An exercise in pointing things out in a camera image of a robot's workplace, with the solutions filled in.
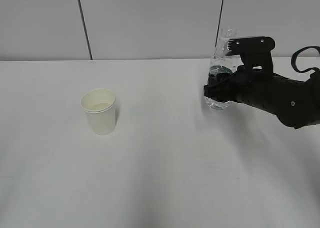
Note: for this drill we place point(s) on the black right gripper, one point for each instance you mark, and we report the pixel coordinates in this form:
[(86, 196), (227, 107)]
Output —
[(224, 87)]

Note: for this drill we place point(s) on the clear water bottle green label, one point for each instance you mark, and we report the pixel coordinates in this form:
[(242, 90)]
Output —
[(219, 63)]

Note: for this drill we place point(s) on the white paper cup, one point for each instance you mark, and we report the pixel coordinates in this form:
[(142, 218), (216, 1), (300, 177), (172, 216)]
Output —
[(99, 106)]

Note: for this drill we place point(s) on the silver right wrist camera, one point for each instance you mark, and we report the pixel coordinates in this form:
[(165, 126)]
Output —
[(248, 45)]

